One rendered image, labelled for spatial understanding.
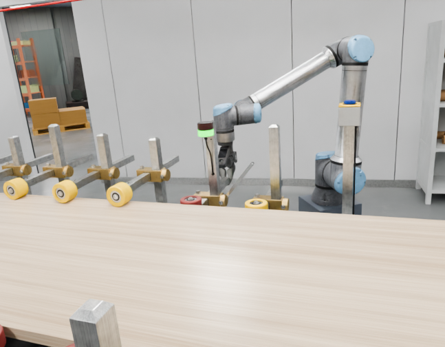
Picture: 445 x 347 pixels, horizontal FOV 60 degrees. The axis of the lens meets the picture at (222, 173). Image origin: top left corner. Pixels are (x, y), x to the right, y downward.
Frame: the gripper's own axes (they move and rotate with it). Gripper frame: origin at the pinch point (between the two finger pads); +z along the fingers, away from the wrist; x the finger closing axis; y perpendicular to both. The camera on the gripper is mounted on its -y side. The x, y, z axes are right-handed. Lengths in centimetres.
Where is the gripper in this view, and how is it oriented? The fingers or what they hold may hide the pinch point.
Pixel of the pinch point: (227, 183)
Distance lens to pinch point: 184.2
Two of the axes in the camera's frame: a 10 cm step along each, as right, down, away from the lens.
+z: 0.8, 9.4, 3.2
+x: -9.4, -0.3, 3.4
